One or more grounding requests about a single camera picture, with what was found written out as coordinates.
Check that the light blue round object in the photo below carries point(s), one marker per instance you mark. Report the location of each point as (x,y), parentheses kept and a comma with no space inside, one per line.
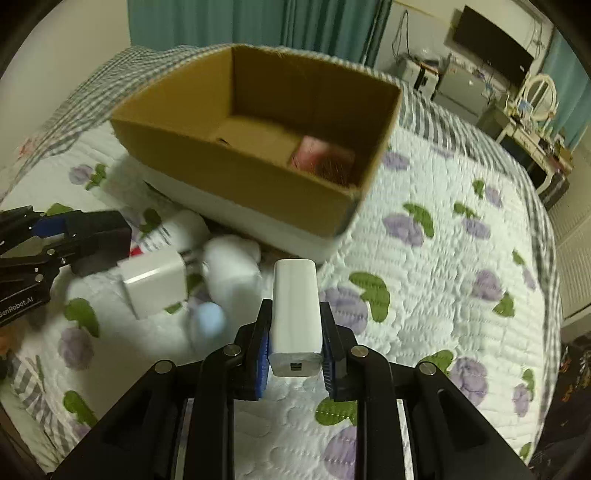
(206,324)

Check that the white bottle red cap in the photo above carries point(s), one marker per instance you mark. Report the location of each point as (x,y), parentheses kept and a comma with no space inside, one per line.
(183,231)

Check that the white dressing table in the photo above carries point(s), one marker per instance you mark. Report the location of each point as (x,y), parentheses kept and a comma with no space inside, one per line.
(542,168)

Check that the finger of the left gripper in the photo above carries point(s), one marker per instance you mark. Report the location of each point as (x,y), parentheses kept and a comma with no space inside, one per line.
(53,256)
(24,228)

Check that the brown cardboard box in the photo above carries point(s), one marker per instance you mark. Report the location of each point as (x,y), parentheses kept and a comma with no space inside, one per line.
(216,135)

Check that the white louvered wardrobe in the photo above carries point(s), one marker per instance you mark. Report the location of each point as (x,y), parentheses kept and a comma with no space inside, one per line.
(570,218)

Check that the grey mini fridge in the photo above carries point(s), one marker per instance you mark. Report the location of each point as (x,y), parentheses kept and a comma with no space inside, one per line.
(462,93)

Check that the teal curtain left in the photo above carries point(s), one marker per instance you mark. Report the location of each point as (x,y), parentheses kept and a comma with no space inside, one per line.
(350,30)

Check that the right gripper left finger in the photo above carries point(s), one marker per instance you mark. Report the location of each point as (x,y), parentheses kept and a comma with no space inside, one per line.
(177,422)

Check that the floral quilted white bedspread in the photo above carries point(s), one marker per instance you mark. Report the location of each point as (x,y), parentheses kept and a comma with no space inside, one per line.
(446,261)

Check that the grey checkered bed sheet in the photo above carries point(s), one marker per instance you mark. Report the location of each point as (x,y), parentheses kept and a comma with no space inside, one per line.
(135,68)

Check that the black power adapter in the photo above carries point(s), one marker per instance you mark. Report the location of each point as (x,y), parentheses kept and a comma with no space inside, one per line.
(103,238)

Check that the teal curtain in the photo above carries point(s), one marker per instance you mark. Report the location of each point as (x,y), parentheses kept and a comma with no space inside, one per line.
(350,30)
(573,89)

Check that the white black suitcase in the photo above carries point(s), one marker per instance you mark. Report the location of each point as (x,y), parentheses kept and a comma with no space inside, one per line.
(419,76)

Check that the white oval vanity mirror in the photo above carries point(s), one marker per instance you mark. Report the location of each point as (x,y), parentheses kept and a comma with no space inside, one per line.
(538,98)

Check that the white charger cube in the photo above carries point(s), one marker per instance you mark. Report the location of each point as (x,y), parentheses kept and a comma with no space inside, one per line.
(160,280)
(296,324)

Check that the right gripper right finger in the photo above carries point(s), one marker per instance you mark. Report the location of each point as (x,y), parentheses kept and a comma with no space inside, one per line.
(417,409)

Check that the teal curtain right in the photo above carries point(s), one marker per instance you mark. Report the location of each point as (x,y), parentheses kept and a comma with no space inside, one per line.
(573,89)

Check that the black wall television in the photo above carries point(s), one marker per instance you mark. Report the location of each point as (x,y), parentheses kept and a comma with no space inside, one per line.
(493,45)

